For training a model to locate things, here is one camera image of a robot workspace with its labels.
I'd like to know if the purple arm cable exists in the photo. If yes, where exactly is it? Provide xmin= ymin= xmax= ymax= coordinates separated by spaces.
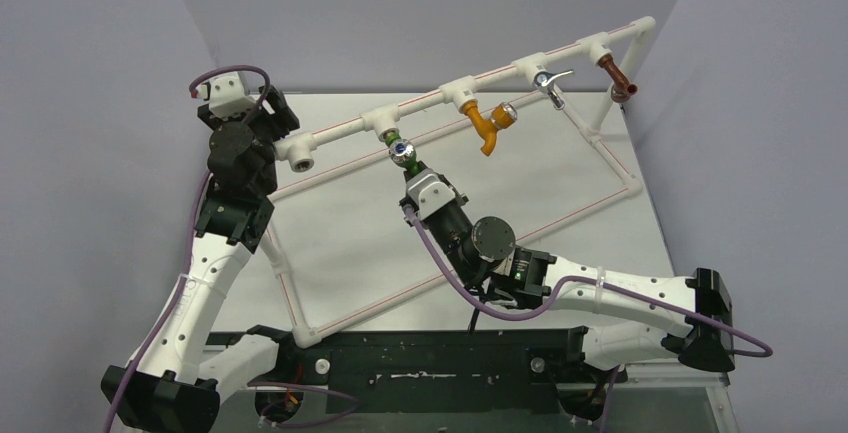
xmin=404 ymin=207 xmax=774 ymax=433
xmin=102 ymin=64 xmax=362 ymax=433

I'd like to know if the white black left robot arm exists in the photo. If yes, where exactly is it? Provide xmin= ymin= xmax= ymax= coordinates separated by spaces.
xmin=101 ymin=87 xmax=299 ymax=432

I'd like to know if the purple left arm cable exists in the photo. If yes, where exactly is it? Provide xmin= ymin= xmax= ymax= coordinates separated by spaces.
xmin=102 ymin=64 xmax=362 ymax=433

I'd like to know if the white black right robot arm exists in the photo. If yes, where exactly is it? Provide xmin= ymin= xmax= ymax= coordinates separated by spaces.
xmin=399 ymin=167 xmax=737 ymax=380

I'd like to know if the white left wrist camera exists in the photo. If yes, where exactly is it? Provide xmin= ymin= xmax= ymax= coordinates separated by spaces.
xmin=191 ymin=72 xmax=256 ymax=120

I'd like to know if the white PVC pipe frame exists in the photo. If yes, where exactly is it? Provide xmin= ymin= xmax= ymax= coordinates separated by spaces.
xmin=270 ymin=16 xmax=656 ymax=348

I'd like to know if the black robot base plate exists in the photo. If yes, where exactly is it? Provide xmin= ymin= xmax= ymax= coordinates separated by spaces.
xmin=205 ymin=327 xmax=591 ymax=417

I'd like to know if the orange water faucet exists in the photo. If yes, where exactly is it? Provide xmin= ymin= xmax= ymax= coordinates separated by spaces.
xmin=459 ymin=100 xmax=518 ymax=156

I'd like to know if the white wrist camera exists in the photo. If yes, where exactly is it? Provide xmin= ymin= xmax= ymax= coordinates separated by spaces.
xmin=191 ymin=72 xmax=256 ymax=120
xmin=405 ymin=169 xmax=457 ymax=220

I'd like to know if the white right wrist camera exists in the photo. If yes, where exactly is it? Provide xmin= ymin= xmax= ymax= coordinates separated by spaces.
xmin=405 ymin=169 xmax=457 ymax=220

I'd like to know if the brown water faucet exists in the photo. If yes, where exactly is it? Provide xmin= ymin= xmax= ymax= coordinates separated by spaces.
xmin=597 ymin=54 xmax=638 ymax=104

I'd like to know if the chrome lever water faucet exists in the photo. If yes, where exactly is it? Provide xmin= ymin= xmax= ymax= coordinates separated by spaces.
xmin=532 ymin=69 xmax=574 ymax=110

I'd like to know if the green water faucet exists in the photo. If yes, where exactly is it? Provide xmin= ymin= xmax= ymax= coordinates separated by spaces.
xmin=383 ymin=130 xmax=420 ymax=176

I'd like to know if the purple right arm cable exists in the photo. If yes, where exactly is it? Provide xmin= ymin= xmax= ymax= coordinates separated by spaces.
xmin=404 ymin=207 xmax=774 ymax=433

